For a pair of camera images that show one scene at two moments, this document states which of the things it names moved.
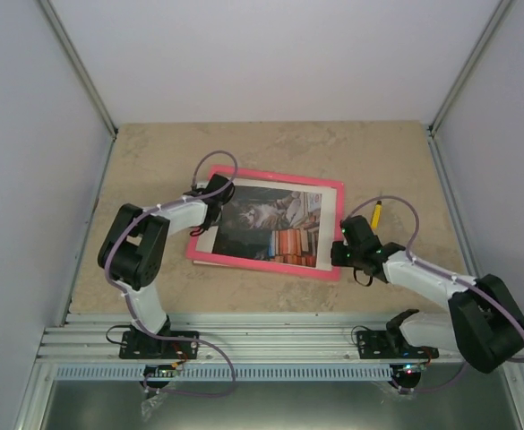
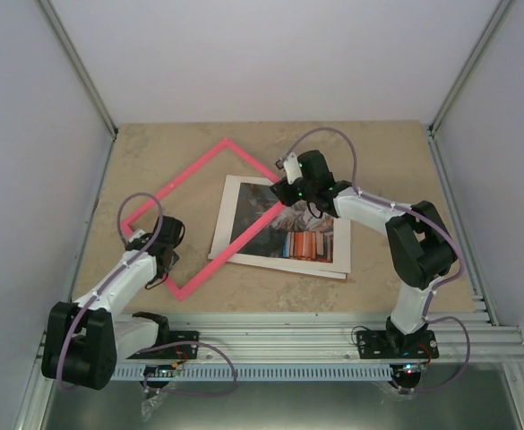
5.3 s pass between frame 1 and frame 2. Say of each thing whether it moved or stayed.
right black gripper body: moved
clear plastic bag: stayed
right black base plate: stayed
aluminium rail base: stayed
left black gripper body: moved
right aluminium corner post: stayed
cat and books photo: moved
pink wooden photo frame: moved
